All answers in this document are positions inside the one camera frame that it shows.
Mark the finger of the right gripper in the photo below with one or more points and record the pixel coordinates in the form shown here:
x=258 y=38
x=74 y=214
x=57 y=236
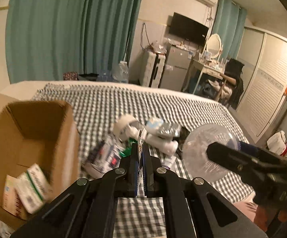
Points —
x=230 y=158

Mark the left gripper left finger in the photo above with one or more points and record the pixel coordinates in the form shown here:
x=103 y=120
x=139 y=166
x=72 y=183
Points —
x=122 y=182

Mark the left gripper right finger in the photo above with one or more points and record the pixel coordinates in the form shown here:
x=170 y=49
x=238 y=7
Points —
x=158 y=181

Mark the clear plastic lid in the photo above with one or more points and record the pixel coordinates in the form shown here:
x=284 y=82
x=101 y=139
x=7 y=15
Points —
x=194 y=153

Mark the small card packet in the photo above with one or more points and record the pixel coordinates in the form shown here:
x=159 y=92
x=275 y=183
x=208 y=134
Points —
x=140 y=142

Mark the green snack packet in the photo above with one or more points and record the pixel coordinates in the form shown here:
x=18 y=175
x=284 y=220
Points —
x=126 y=152

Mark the cotton swab bag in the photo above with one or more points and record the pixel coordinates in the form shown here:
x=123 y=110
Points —
x=104 y=157

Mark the white lotion bottle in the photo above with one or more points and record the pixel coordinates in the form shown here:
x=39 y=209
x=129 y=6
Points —
x=167 y=147

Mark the white tape roll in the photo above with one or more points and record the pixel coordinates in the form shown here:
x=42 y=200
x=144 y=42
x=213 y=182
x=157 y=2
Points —
x=119 y=129

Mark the silver pill blister pack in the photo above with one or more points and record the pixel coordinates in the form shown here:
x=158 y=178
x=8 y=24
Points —
x=169 y=130

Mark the black hair scrunchie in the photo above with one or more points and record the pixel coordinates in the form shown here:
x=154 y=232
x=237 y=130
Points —
x=184 y=133

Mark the blue white tissue pack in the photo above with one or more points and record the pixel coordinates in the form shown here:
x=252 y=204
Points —
x=154 y=124

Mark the chair with black clothes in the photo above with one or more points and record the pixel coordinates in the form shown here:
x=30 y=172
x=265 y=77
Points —
x=232 y=80

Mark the white dressing table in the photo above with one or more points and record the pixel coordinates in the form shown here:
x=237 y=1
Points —
x=195 y=66

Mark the green white medicine box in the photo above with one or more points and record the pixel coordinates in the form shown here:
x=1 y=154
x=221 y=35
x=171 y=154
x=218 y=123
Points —
x=33 y=189

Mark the brown cardboard box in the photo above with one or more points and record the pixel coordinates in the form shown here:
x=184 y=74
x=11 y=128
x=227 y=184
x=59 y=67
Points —
x=42 y=133

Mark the white louvered wardrobe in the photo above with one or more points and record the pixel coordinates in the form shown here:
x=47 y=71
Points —
x=264 y=75

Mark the large water bottle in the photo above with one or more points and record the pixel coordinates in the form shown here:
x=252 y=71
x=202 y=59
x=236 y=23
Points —
x=120 y=72

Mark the orange white medicine box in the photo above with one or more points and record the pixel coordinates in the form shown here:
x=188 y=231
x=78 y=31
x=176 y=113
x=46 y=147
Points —
x=11 y=200

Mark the white suitcase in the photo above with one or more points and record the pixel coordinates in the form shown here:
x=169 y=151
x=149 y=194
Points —
x=151 y=69

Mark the white vanity mirror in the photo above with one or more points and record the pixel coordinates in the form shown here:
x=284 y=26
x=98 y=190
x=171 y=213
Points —
x=213 y=47

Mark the grey mini fridge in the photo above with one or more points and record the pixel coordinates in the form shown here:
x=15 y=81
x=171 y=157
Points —
x=175 y=68

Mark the teal window curtain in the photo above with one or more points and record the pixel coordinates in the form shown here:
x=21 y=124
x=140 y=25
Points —
x=229 y=25

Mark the green curtain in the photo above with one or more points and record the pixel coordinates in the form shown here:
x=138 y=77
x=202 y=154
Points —
x=47 y=38

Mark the black wall television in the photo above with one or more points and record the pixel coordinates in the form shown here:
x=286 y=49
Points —
x=188 y=29

